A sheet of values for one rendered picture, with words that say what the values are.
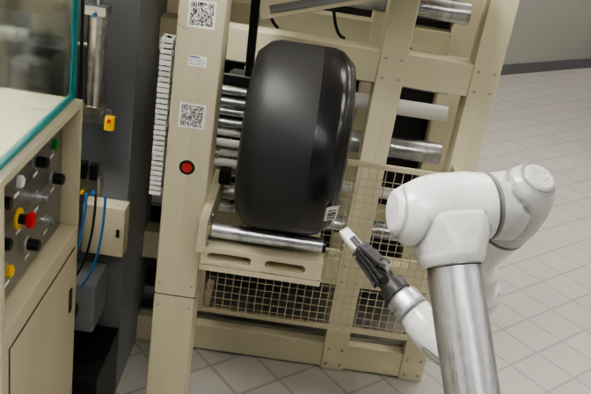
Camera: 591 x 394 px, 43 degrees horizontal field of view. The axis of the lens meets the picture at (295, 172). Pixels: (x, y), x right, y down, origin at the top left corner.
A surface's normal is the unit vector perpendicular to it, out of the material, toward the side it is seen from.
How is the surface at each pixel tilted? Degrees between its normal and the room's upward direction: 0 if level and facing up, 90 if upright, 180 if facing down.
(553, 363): 0
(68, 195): 90
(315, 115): 57
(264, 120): 63
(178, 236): 90
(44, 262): 0
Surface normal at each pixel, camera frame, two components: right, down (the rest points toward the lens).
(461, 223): 0.20, -0.16
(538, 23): 0.60, 0.39
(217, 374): 0.14, -0.91
